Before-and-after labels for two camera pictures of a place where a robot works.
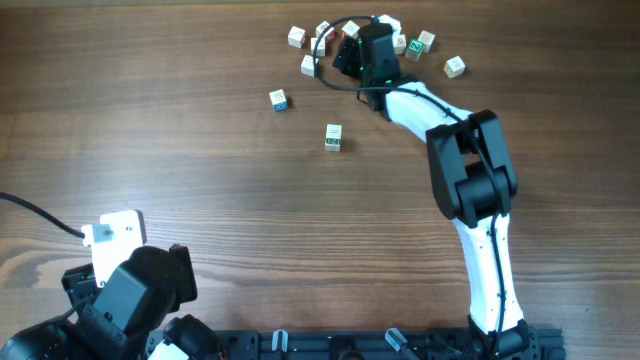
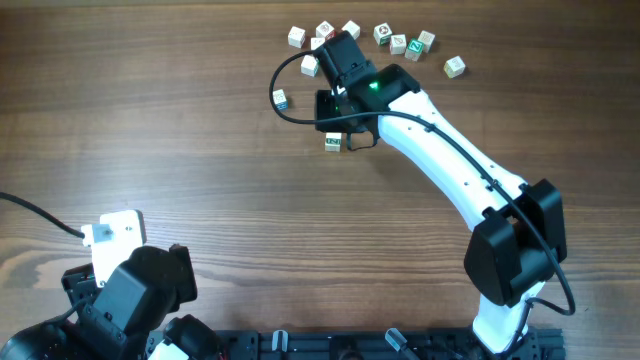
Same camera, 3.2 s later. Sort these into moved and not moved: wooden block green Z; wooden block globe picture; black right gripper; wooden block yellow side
Moved: black right gripper
Not moved: wooden block green Z; wooden block yellow side; wooden block globe picture
